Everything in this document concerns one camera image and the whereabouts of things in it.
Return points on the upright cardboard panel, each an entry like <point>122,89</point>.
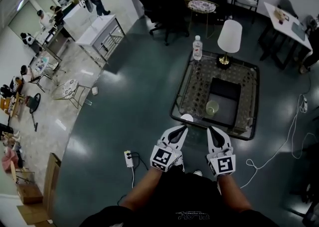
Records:
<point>52,183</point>

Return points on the slim white power strip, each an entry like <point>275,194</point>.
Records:
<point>304,102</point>

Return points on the glass coffee table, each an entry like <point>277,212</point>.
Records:
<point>197,81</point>

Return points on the grey chair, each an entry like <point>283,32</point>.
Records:
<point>286,5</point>

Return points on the small patterned table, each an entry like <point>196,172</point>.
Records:
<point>41,62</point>

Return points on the flat cardboard sheets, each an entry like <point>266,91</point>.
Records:
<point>35,214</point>

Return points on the person's right forearm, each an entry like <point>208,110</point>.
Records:
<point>234,192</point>

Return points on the pink bag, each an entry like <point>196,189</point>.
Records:
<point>10,161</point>

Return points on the white power strip with plugs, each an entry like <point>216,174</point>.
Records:
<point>128,159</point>

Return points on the white shade table lamp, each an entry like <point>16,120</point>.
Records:
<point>229,36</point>

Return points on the black tray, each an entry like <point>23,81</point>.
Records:
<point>225,90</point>

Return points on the person's black clothing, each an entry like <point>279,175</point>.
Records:
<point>187,196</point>

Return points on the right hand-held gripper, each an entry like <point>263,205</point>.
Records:
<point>225,166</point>

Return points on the white desk with black legs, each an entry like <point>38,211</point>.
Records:
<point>286,24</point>

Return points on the black floor fan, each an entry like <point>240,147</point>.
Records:
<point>33,102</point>

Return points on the grey laptop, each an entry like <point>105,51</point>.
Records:
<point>298,31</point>

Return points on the black office chair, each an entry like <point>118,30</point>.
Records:
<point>162,4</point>

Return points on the person's white shoe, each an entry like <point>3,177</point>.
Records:
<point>180,163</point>
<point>198,173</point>

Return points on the clear water bottle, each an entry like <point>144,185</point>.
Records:
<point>197,49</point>

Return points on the person's left white shoe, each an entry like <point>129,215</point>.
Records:
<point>180,163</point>

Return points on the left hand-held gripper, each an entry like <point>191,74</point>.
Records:
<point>162,158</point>

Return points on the wooden rack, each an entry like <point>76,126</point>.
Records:
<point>12,106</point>

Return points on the pale green cup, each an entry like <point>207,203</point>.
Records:
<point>212,108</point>

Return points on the person's right white shoe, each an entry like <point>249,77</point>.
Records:
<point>198,173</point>

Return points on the cardboard box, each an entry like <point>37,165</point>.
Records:
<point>30,193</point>

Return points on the grey metal desk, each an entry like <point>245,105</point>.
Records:
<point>58,39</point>

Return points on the white table with metal frame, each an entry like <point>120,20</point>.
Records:
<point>97,29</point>

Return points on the wooden stool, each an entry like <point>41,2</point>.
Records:
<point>21,172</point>

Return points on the round gold side table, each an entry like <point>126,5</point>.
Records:
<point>202,5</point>

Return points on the person's left forearm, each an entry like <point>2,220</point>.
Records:
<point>142,188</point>

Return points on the small items on desk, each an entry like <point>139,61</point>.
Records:
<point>281,16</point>

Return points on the small white floor device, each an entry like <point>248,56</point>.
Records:
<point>94,91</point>

